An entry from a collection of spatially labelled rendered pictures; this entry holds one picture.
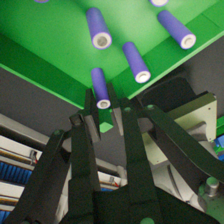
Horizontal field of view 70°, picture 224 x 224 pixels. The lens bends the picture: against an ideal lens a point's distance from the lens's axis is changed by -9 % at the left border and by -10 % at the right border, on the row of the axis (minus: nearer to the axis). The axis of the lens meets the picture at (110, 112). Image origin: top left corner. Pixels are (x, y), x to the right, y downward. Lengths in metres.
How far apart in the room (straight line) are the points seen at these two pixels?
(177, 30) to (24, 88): 0.63
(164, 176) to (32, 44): 0.60
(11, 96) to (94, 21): 0.64
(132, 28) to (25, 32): 0.13
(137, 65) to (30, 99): 0.62
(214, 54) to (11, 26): 0.78
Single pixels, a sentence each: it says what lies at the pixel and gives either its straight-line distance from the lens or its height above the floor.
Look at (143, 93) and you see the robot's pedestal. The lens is 0.81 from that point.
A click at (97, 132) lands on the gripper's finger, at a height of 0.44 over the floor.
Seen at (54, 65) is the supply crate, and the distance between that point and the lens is 0.25.
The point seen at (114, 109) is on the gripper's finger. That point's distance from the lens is 0.15.
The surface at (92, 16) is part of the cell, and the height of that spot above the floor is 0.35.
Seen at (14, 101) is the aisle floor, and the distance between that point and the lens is 0.80.
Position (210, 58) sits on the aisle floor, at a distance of 0.87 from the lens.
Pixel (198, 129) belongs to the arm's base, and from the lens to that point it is 0.72.
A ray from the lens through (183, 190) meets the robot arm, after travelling 0.67.
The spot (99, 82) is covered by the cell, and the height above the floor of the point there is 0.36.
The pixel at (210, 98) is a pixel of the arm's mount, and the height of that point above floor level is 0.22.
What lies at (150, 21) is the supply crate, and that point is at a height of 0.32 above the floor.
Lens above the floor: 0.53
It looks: 37 degrees down
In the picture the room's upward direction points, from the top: 166 degrees clockwise
